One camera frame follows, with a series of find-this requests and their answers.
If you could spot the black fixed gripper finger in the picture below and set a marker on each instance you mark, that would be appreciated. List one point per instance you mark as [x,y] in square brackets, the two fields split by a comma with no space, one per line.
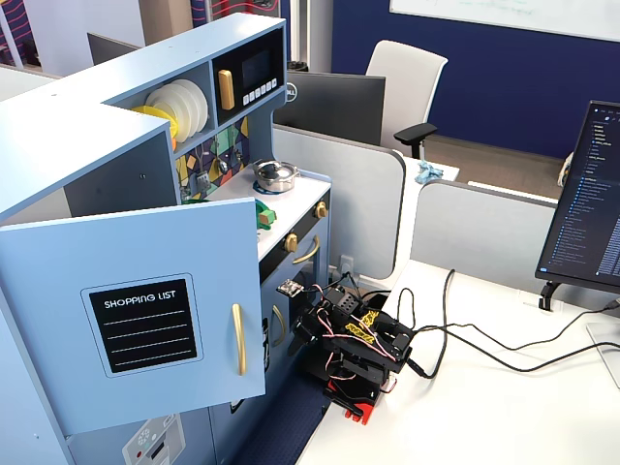
[300,320]

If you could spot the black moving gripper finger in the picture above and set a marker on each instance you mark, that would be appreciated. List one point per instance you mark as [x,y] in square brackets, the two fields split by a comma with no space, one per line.
[298,343]

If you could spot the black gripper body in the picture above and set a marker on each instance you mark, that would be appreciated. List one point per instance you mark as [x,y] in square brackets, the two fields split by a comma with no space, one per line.
[304,328]

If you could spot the red robot base clamp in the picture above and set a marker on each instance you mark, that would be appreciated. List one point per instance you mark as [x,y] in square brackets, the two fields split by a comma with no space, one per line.
[356,399]

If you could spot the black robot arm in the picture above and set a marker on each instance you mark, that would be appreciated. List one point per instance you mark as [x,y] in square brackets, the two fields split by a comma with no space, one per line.
[378,339]

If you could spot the blue shopping list cabinet door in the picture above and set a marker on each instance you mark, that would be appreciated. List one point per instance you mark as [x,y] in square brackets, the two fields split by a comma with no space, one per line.
[145,242]

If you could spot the gold stove knob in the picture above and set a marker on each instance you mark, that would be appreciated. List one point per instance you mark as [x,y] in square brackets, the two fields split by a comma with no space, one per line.
[320,209]
[291,241]

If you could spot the large grey desk divider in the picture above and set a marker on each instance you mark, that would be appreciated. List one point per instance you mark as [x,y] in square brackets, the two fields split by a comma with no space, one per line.
[349,203]

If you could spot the silver toy pot with lid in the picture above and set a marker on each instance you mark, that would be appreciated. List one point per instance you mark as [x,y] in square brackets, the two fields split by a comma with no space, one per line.
[275,176]

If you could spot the hanging toy spatula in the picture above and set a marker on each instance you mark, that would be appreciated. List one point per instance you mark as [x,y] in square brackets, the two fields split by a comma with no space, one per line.
[201,179]

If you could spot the hanging toy ladle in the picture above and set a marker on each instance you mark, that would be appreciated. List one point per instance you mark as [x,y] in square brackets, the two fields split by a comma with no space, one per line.
[221,162]

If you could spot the blue crumpled cloth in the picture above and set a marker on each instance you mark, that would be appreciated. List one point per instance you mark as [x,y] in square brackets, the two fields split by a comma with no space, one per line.
[428,173]

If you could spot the small grey desk divider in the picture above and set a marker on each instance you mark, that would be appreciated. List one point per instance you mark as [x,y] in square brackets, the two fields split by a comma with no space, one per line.
[484,227]

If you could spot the black Dell monitor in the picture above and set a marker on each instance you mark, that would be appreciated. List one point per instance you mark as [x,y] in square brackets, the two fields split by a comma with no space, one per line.
[334,106]

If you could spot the black monitor stand clamp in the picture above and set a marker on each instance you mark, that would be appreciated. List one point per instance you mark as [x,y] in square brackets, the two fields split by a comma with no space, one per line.
[550,293]

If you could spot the white toy plates stack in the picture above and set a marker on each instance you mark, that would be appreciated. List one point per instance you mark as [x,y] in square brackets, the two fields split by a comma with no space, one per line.
[186,109]

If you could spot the blue toy kitchen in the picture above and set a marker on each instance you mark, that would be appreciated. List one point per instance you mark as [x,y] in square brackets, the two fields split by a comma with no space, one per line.
[121,160]

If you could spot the black toy microwave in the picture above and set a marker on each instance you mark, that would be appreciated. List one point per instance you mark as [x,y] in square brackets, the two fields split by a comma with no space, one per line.
[252,77]

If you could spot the yellow toy plate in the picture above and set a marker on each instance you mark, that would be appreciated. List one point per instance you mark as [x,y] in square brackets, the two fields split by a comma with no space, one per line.
[157,114]

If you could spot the white office chair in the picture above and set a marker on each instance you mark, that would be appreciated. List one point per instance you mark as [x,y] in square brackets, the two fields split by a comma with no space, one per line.
[407,87]

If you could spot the monitor showing code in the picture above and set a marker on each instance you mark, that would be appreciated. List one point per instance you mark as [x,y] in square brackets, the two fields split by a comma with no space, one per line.
[586,194]

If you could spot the dark background monitor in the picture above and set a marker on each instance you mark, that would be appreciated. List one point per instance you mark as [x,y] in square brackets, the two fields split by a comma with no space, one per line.
[109,48]

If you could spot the whiteboard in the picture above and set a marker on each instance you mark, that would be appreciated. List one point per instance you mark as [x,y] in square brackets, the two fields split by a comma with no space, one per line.
[508,14]

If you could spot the small camera circuit board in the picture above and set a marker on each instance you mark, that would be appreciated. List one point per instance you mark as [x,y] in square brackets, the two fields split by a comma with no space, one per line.
[290,288]

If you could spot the white wall socket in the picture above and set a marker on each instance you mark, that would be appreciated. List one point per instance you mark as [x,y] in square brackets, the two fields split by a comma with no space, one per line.
[346,264]

